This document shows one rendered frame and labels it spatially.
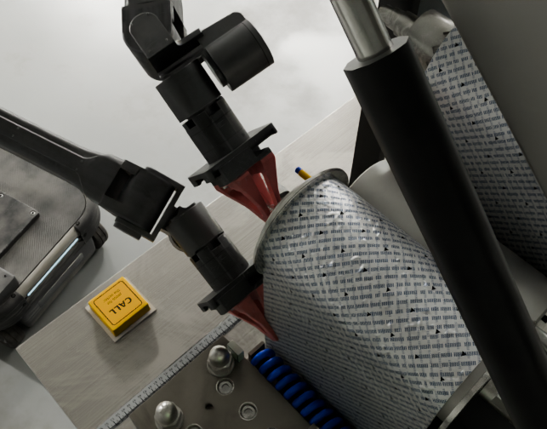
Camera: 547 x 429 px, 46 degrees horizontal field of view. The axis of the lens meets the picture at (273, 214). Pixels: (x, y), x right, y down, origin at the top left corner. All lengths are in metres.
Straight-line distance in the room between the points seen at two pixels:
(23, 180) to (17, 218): 0.16
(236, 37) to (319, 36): 2.13
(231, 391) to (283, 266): 0.25
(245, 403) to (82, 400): 0.29
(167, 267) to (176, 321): 0.10
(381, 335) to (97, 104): 2.14
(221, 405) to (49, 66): 2.17
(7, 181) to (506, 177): 1.71
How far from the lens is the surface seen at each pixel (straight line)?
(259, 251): 0.68
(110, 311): 1.06
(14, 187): 2.16
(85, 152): 0.86
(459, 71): 0.72
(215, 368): 0.86
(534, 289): 0.75
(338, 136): 1.27
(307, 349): 0.79
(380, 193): 0.78
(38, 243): 2.01
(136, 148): 2.46
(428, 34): 0.78
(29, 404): 2.07
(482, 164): 0.75
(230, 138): 0.72
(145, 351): 1.05
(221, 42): 0.73
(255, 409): 0.87
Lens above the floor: 1.86
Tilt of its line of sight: 56 degrees down
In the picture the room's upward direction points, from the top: straight up
